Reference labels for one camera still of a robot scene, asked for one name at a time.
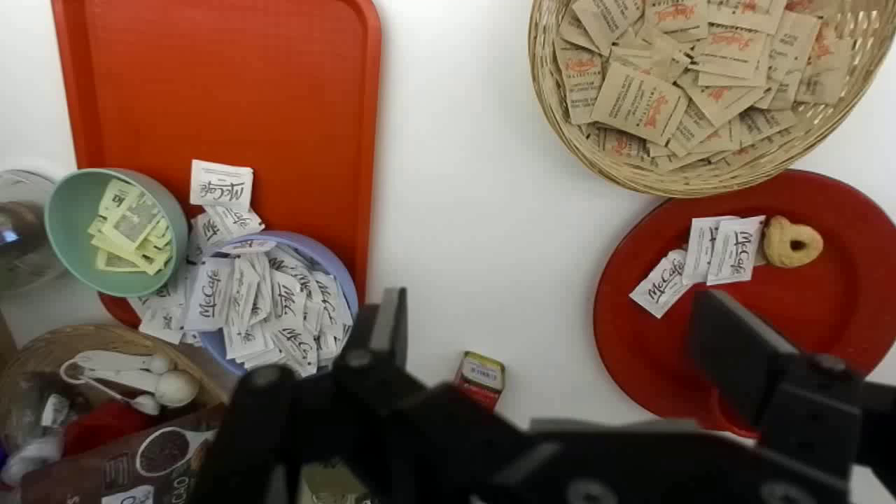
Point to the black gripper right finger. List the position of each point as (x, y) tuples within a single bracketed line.
[(756, 365)]

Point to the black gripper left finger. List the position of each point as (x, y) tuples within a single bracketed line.
[(380, 337)]

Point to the orange coffee packet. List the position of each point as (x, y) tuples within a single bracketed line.
[(112, 467)]

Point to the white sugar packet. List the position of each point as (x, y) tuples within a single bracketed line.
[(207, 296), (661, 283), (233, 223), (223, 184), (163, 320), (702, 247), (284, 297), (737, 251)]

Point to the pale green sweetener packet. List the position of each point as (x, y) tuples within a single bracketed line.
[(112, 201), (143, 225)]

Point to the brown sugar packet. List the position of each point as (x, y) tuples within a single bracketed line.
[(605, 22), (732, 51), (640, 101), (581, 86), (724, 101)]

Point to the purple bowl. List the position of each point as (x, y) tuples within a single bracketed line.
[(324, 254)]

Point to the red plate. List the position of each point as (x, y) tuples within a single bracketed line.
[(840, 310)]

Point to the small red cube box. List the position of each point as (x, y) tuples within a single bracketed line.
[(479, 380)]

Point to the small glazed donut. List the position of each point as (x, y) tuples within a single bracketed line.
[(794, 241)]

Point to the small yellow box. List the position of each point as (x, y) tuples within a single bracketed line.
[(326, 486)]

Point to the white measuring spoons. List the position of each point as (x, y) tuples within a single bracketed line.
[(129, 373)]

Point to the large round wicker basket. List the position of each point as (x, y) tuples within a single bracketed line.
[(597, 159)]

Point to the orange plastic tray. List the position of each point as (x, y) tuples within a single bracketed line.
[(233, 93)]

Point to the green bowl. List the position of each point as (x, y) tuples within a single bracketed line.
[(65, 233)]

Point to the small wicker basket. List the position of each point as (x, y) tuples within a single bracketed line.
[(37, 355)]

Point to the clear glass jar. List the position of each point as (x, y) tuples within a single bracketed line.
[(23, 241)]

